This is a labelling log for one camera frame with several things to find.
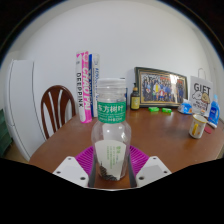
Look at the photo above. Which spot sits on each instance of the white tall tube box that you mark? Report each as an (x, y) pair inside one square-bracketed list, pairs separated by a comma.
[(95, 71)]

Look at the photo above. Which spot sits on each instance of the dark wooden chair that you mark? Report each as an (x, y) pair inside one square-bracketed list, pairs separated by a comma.
[(46, 110)]

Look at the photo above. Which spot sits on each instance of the white refrigerator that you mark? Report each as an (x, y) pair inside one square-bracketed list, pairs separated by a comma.
[(21, 106)]

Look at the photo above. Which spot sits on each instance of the pink tall tube box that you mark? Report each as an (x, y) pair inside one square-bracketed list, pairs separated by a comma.
[(83, 90)]

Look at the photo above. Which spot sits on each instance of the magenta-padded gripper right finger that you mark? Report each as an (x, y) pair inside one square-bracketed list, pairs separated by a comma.
[(151, 170)]

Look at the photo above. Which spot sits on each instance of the dark bottle with yellow label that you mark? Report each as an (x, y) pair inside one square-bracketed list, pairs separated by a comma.
[(135, 100)]

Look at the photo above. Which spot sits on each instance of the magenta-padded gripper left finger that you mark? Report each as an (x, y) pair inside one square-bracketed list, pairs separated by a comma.
[(71, 171)]

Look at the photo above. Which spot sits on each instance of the small green packet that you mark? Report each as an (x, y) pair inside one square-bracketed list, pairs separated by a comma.
[(153, 109), (166, 110)]

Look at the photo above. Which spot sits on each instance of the framed group photo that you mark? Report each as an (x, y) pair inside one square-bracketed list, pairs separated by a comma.
[(160, 87)]

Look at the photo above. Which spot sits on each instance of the clear green-labelled drink bottle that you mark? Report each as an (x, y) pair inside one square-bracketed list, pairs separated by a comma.
[(111, 133)]

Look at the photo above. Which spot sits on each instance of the blue detergent bottle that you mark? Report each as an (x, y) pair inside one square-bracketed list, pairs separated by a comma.
[(214, 113)]

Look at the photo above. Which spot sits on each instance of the white paper gift bag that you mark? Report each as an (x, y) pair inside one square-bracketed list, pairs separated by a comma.
[(201, 95)]

